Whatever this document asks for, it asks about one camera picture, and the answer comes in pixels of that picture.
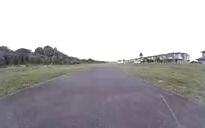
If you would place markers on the row of trees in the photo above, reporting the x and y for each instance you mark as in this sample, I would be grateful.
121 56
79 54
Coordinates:
26 56

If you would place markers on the row of houses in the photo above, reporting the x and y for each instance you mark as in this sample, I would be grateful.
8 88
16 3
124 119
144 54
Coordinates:
166 58

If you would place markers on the grey asphalt path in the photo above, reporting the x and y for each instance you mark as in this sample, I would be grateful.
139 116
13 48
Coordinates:
96 96

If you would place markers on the grass verge beside trees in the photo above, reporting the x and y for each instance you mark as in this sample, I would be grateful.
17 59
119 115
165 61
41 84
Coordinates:
16 77

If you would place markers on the lone tree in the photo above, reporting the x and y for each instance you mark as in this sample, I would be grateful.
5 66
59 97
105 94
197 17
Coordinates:
141 55

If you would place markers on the grass field beside houses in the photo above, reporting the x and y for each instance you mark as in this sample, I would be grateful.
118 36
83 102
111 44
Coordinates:
180 77

